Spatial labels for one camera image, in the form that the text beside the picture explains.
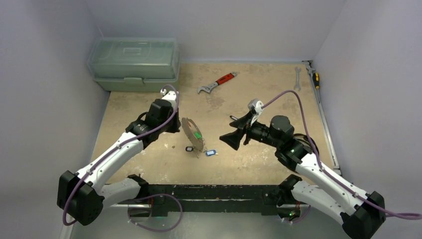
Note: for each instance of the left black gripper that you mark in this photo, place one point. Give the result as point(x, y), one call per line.
point(177, 124)

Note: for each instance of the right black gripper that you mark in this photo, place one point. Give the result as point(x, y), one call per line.
point(246, 131)

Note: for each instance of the large perforated metal keyring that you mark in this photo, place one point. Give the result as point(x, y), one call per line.
point(189, 127)

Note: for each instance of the blue key tag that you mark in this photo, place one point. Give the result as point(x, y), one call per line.
point(210, 152)

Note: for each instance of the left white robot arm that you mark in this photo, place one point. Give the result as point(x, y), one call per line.
point(82, 195)

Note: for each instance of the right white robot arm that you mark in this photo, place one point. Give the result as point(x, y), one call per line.
point(359, 213)

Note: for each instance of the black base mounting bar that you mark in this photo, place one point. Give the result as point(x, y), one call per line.
point(267, 200)

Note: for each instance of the silver open end wrench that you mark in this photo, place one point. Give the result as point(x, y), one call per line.
point(297, 81)

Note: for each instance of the green plastic toolbox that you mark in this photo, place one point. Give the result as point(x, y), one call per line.
point(135, 64)

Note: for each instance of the yellow black screwdriver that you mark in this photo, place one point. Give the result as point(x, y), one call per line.
point(316, 80)

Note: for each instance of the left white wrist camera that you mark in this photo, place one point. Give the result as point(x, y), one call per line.
point(170, 95)

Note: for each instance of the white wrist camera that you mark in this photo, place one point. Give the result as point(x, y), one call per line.
point(170, 95)
point(255, 107)

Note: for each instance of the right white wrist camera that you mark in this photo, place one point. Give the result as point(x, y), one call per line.
point(255, 107)

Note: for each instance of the red handled adjustable wrench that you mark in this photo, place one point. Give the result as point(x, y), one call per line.
point(208, 89)

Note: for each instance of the aluminium frame rail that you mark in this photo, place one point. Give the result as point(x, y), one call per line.
point(311, 72)

